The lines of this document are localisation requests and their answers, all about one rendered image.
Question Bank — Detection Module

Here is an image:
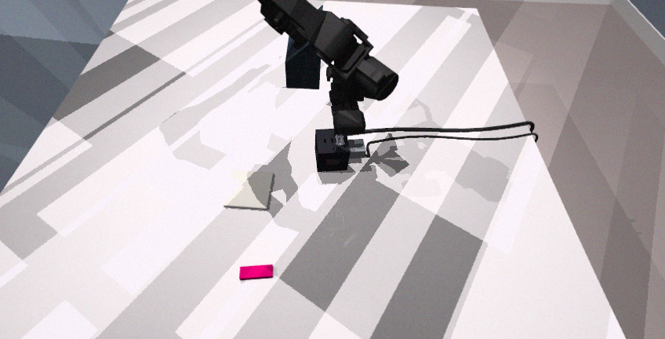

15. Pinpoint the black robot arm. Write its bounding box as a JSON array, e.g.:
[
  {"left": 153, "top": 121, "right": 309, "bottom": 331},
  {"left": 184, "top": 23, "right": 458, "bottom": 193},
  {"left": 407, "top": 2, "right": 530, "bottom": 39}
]
[{"left": 257, "top": 0, "right": 399, "bottom": 102}]

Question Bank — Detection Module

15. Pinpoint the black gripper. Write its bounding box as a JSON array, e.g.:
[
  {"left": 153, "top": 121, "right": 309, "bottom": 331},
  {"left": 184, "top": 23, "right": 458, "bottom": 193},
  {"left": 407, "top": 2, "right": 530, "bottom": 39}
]
[{"left": 326, "top": 67, "right": 366, "bottom": 134}]

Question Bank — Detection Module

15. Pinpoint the pink rectangular block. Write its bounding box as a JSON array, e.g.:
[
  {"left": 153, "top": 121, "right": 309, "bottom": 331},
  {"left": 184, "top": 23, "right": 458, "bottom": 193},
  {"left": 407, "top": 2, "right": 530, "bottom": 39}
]
[{"left": 239, "top": 264, "right": 274, "bottom": 280}]

